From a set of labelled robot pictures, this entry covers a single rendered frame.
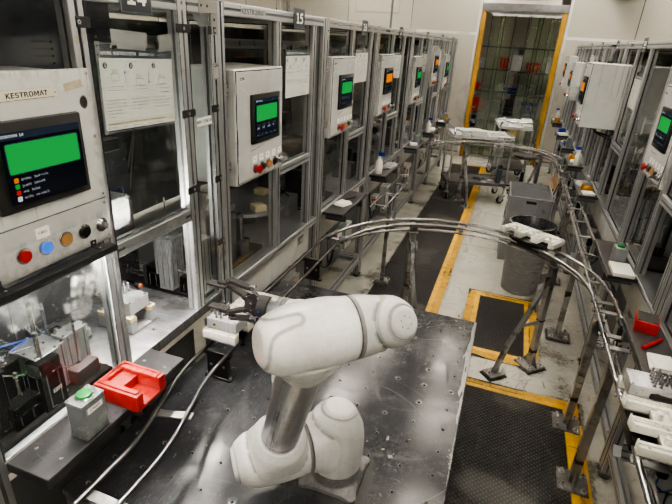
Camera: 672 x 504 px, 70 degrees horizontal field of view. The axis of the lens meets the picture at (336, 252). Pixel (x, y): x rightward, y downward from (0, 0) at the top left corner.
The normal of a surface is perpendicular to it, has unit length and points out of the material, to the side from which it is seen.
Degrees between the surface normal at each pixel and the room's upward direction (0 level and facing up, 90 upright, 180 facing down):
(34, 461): 0
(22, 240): 90
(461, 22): 90
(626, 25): 90
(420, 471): 0
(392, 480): 0
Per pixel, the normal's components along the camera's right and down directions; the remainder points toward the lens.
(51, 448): 0.06, -0.91
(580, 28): -0.34, 0.36
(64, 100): 0.94, 0.18
